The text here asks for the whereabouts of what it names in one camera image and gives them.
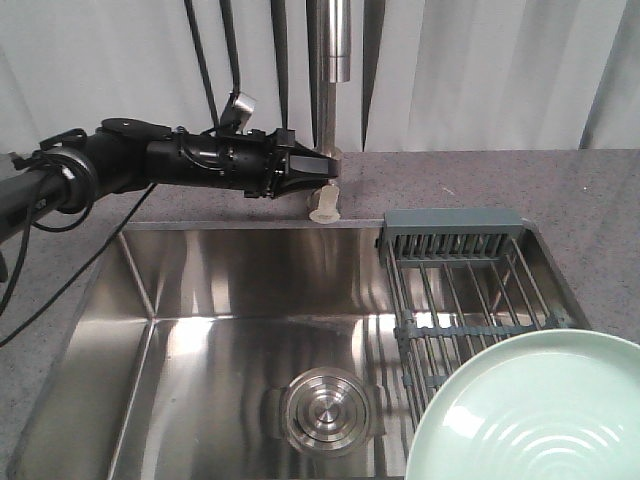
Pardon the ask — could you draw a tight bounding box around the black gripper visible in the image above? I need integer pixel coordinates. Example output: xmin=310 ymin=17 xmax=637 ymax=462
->
xmin=215 ymin=128 xmax=340 ymax=198

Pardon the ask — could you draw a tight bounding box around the mint green round plate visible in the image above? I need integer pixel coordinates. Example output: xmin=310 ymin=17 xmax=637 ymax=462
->
xmin=405 ymin=330 xmax=639 ymax=479

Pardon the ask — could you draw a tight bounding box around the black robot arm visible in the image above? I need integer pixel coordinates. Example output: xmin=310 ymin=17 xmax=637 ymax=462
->
xmin=1 ymin=118 xmax=340 ymax=246

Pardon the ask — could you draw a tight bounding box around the grey blue dish drying rack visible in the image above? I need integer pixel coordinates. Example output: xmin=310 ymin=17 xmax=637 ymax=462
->
xmin=376 ymin=208 xmax=580 ymax=424

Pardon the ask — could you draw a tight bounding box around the steel kitchen faucet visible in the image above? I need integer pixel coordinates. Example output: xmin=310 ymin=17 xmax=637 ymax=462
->
xmin=305 ymin=0 xmax=354 ymax=224

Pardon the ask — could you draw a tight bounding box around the white pleated curtain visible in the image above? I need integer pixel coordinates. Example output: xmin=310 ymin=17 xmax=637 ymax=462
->
xmin=1 ymin=1 xmax=639 ymax=152

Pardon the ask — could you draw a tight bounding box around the stainless steel sink basin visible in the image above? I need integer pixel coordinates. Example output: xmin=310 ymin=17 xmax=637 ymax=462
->
xmin=7 ymin=222 xmax=418 ymax=479

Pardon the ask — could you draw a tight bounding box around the round steel sink drain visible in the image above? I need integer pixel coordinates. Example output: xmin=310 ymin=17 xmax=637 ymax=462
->
xmin=260 ymin=367 xmax=386 ymax=458

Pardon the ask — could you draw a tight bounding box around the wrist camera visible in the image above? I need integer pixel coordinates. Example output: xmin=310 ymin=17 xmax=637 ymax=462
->
xmin=218 ymin=91 xmax=256 ymax=133

